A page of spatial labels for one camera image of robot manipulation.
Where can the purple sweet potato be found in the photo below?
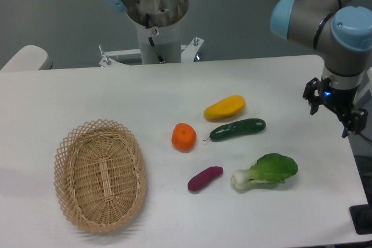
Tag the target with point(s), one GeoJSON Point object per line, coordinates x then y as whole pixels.
{"type": "Point", "coordinates": [204, 178]}

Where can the green cucumber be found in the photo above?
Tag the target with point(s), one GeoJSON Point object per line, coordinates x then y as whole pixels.
{"type": "Point", "coordinates": [249, 126]}

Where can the green bok choy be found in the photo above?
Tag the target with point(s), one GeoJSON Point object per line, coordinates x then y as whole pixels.
{"type": "Point", "coordinates": [272, 168]}

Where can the yellow mango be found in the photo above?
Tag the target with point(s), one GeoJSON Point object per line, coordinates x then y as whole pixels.
{"type": "Point", "coordinates": [227, 107]}

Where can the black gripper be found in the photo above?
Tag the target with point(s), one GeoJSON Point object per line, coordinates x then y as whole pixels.
{"type": "Point", "coordinates": [337, 93]}

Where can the woven wicker basket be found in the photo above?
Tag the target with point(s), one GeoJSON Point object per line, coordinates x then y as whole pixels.
{"type": "Point", "coordinates": [100, 176]}

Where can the black device at table edge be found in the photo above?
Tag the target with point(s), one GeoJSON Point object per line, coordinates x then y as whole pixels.
{"type": "Point", "coordinates": [361, 218]}

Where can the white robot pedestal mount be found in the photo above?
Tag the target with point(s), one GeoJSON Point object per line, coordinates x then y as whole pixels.
{"type": "Point", "coordinates": [157, 45]}

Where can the white chair armrest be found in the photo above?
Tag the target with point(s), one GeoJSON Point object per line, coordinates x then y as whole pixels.
{"type": "Point", "coordinates": [29, 58]}

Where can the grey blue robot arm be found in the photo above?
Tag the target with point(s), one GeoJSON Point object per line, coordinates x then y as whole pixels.
{"type": "Point", "coordinates": [342, 33]}

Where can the orange tangerine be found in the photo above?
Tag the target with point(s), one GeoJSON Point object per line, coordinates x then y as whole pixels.
{"type": "Point", "coordinates": [183, 137]}

